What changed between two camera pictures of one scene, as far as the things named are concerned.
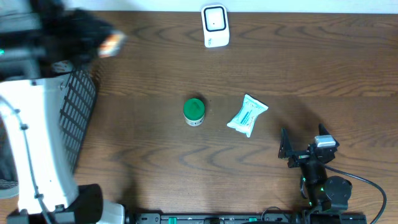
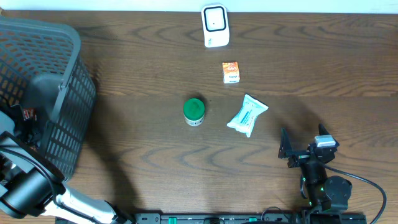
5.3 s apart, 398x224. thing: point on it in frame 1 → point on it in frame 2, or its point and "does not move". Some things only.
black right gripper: [299, 157] does not move
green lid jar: [193, 111] does not move
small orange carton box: [111, 45] → [231, 71]
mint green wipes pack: [244, 121] does not move
